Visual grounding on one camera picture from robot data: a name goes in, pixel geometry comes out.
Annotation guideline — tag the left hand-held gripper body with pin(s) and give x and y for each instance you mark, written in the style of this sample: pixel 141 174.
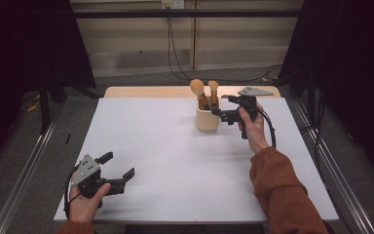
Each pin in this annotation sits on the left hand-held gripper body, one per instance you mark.
pixel 87 180

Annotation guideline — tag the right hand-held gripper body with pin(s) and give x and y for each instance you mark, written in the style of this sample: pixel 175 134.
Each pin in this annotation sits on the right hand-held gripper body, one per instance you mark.
pixel 248 104

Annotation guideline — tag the beige square brush holder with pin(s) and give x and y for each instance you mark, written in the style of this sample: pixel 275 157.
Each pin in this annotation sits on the beige square brush holder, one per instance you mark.
pixel 206 122

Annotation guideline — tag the small makeup brush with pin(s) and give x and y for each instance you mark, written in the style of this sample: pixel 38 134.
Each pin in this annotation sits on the small makeup brush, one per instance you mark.
pixel 213 86

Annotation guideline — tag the large makeup brush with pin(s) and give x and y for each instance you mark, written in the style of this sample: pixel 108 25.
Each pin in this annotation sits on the large makeup brush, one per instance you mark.
pixel 197 87

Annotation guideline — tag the person's left hand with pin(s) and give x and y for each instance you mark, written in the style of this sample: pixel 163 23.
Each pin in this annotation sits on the person's left hand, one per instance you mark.
pixel 84 208

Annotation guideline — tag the person's right hand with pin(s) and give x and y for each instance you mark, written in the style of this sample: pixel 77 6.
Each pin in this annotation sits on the person's right hand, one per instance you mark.
pixel 258 133

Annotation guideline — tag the white table cover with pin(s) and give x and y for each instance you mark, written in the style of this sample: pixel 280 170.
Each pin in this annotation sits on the white table cover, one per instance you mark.
pixel 159 146

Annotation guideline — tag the small black floor item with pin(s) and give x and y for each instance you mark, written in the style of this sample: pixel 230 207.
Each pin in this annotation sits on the small black floor item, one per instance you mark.
pixel 67 138

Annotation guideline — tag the black curtain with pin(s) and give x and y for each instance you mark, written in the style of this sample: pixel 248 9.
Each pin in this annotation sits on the black curtain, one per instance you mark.
pixel 19 48
pixel 354 65

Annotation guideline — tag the black horizontal bar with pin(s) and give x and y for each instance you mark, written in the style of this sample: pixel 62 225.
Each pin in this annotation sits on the black horizontal bar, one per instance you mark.
pixel 126 13

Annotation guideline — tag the aluminium floor rail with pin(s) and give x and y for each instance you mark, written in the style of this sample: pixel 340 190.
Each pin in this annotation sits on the aluminium floor rail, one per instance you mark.
pixel 344 191
pixel 26 175

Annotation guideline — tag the black stand post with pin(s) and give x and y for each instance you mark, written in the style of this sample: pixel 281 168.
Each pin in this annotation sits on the black stand post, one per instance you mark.
pixel 44 107

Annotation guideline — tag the white wall socket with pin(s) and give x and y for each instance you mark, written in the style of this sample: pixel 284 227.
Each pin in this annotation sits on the white wall socket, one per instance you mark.
pixel 173 4

